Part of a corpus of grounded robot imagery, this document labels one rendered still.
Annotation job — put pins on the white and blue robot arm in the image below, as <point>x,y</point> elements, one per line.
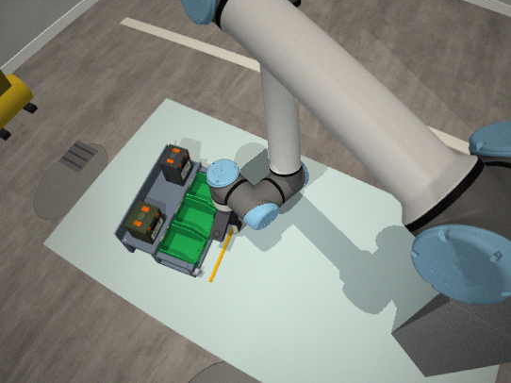
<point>462,240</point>

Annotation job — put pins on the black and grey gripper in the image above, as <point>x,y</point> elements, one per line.
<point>235,223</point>

